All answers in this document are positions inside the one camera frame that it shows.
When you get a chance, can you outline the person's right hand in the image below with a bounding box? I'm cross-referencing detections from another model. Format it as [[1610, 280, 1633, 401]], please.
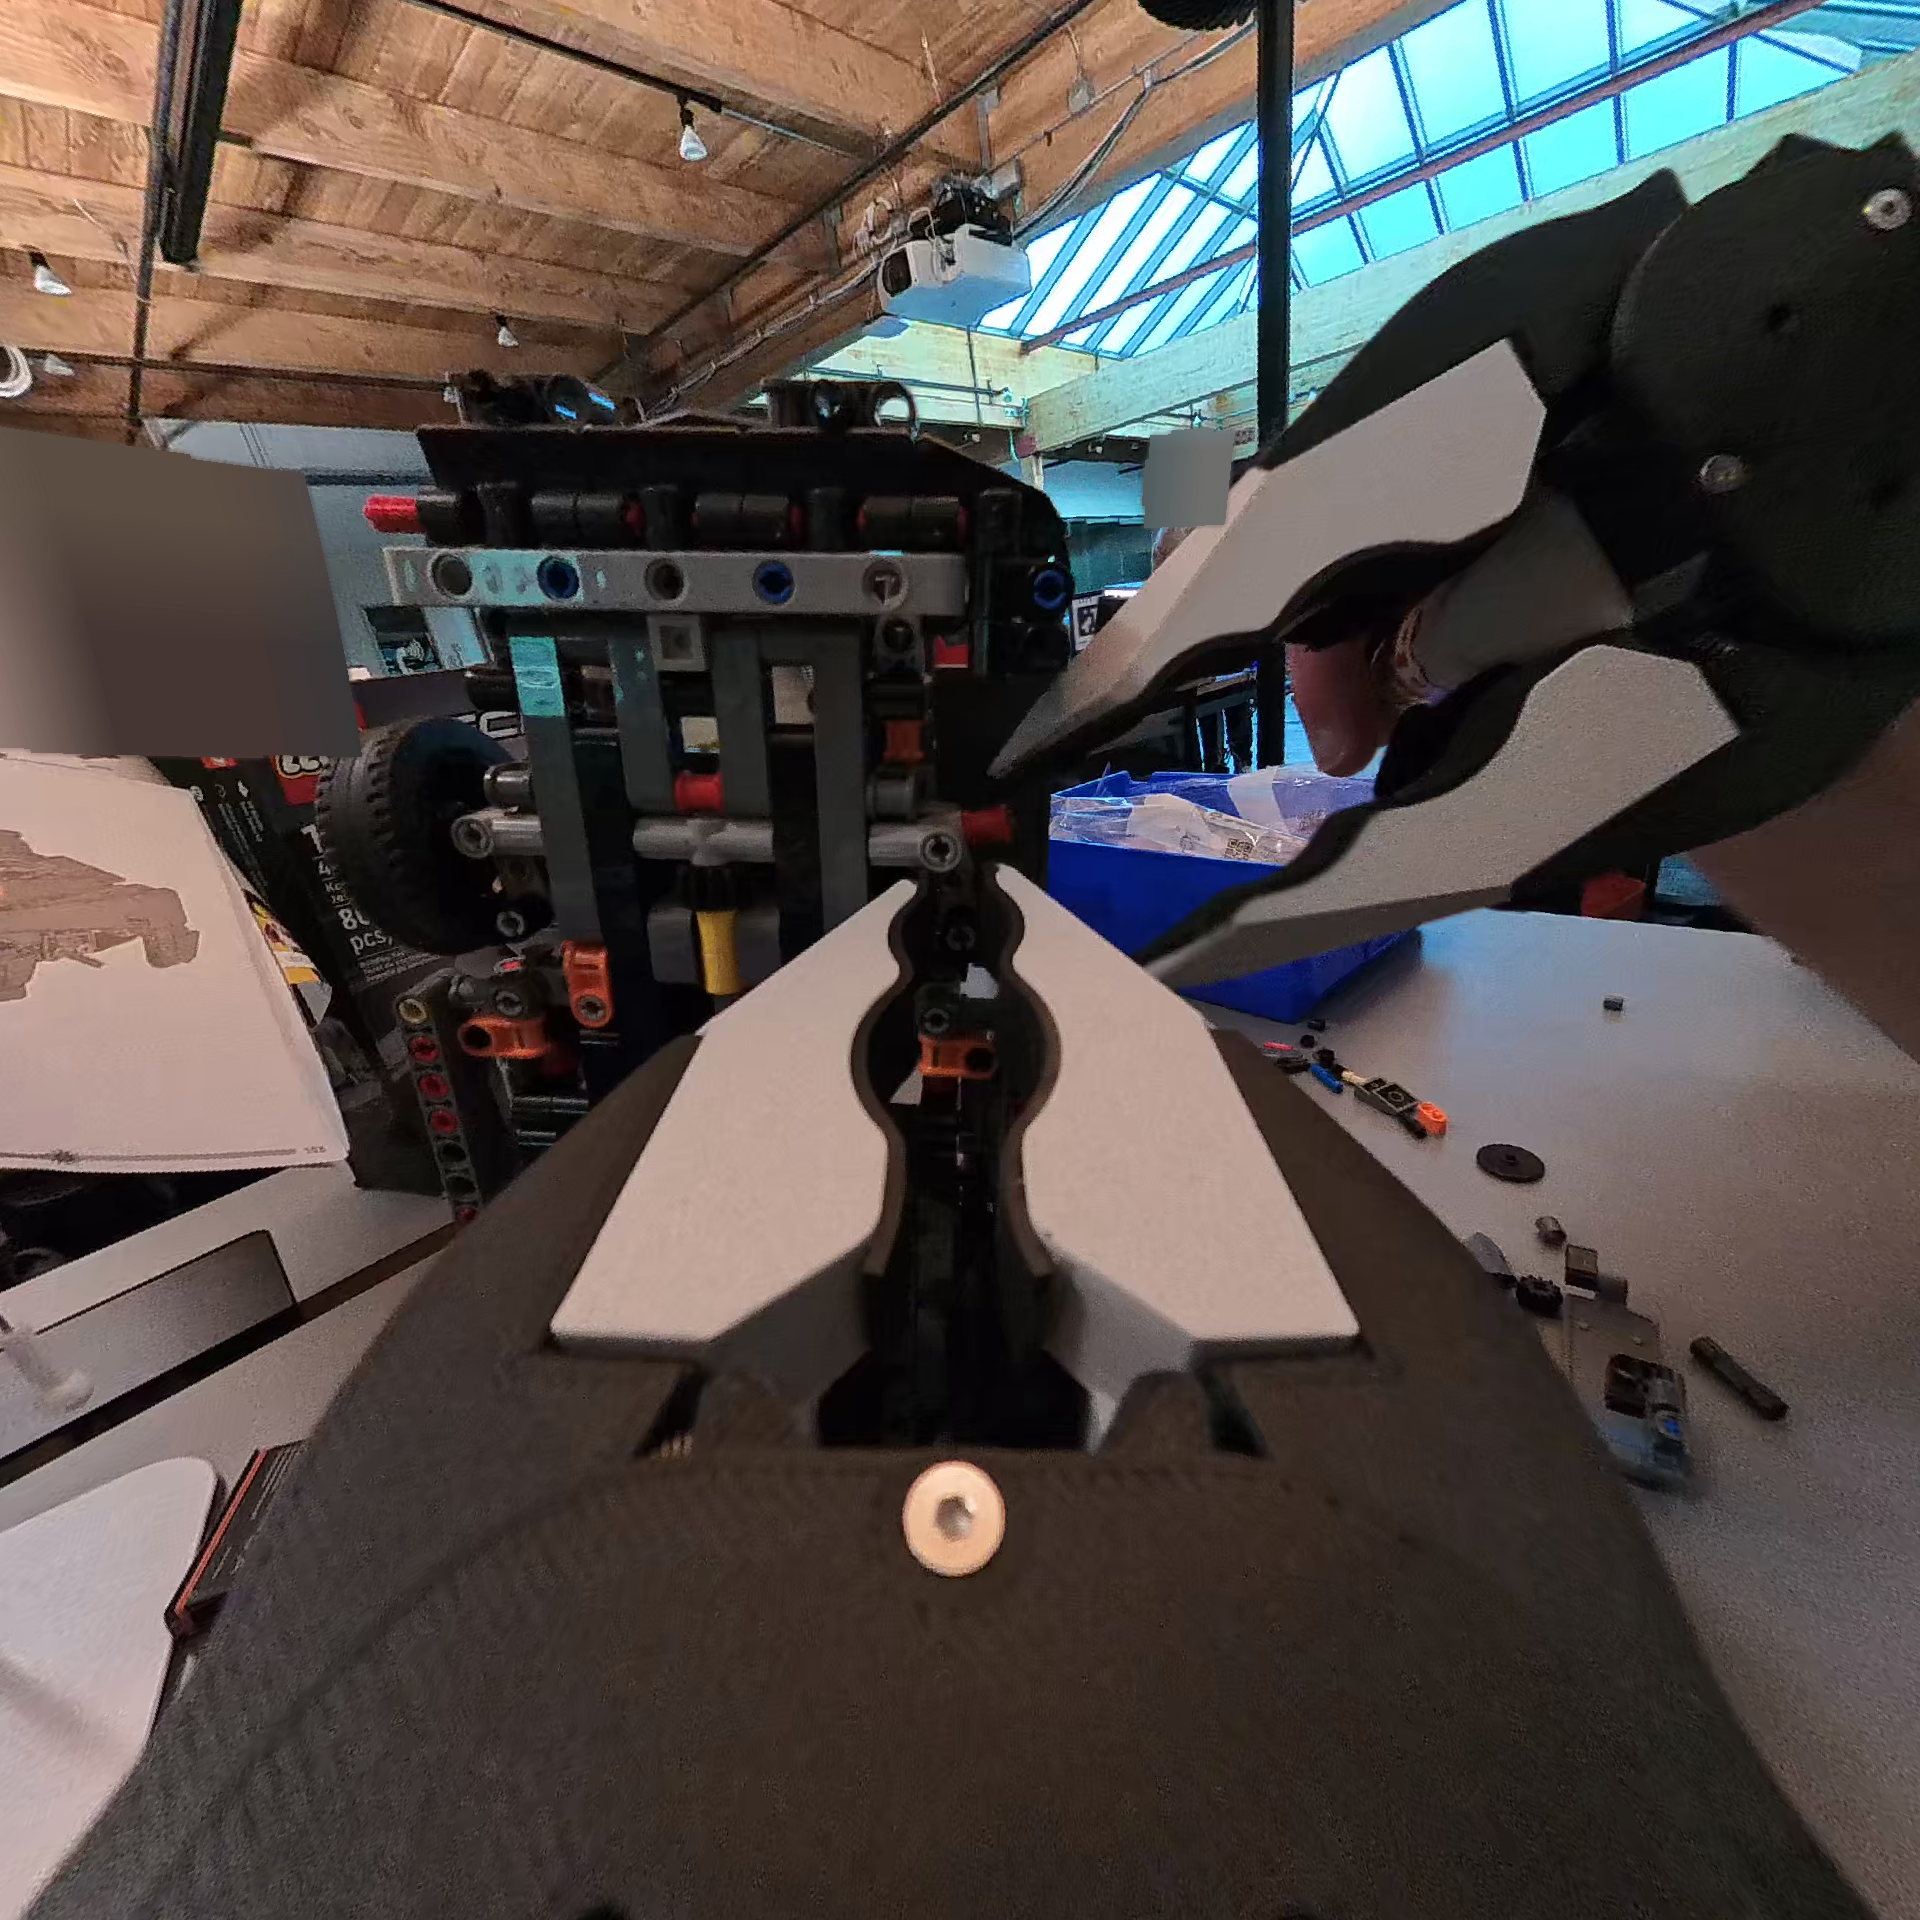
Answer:
[[1294, 606, 1427, 774]]

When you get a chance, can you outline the dark lego set box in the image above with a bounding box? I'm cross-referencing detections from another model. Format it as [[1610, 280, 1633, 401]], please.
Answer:
[[196, 752, 498, 1193]]

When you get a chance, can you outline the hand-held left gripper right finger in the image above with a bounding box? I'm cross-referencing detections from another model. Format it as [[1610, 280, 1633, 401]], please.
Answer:
[[988, 869, 1357, 1451]]

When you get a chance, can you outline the dark flat desk pad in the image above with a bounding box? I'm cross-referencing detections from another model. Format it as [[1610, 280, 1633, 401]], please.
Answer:
[[0, 1232, 297, 1464]]

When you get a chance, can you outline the blue plastic bin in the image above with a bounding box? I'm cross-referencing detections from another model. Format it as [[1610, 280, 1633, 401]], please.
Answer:
[[1046, 771, 1418, 1024]]

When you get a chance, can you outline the clear plastic bag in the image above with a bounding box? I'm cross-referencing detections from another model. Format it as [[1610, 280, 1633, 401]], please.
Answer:
[[1052, 766, 1382, 875]]

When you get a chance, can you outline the instruction booklet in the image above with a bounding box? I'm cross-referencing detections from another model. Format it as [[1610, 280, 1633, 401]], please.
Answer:
[[0, 752, 353, 1178]]

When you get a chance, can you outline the lego car chassis model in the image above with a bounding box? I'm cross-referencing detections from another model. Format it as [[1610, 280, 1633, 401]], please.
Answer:
[[306, 371, 1073, 1218]]

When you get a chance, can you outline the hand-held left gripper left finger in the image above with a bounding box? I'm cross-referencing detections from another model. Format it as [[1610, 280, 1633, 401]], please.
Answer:
[[553, 885, 922, 1445]]

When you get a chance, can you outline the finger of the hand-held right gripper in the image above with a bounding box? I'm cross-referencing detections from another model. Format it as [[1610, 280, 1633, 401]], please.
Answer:
[[988, 337, 1552, 777], [1135, 642, 1746, 993]]

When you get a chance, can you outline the small black battery pack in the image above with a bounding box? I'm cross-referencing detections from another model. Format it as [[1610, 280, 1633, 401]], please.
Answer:
[[163, 1441, 310, 1642]]

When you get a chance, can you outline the grey lego panel assembly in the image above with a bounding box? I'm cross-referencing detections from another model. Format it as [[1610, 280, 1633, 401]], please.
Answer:
[[1559, 1276, 1700, 1489]]

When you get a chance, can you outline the long black lego axle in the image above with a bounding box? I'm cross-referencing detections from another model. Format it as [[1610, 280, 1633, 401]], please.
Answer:
[[1693, 1334, 1791, 1424]]

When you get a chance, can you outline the white ceiling projector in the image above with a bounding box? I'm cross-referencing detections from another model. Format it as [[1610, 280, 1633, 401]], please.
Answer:
[[874, 179, 1033, 330]]

